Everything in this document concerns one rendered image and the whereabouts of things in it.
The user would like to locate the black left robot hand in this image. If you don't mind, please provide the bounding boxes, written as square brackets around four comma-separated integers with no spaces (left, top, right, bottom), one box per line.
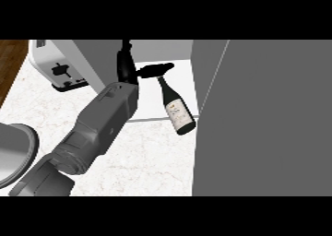
[115,39,176,86]

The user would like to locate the grey round appliance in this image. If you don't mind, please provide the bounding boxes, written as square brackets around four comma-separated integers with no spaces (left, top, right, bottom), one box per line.
[0,120,41,192]

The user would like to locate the grey cabinet door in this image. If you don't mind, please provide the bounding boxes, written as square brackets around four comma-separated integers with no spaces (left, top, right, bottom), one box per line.
[190,39,332,197]

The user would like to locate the dark green wine bottle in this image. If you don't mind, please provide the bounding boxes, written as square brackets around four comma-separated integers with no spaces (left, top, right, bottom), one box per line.
[155,75,198,136]

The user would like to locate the white toaster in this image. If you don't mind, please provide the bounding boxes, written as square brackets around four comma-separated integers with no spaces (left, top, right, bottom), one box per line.
[26,39,91,93]

